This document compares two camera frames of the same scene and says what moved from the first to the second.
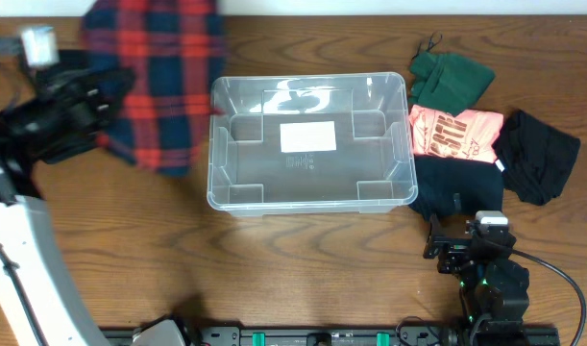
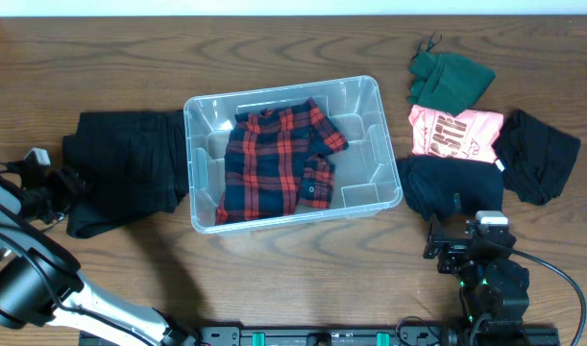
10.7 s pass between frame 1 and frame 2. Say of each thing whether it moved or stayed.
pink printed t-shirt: stayed
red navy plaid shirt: moved
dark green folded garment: stayed
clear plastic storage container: moved
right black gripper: stayed
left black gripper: moved
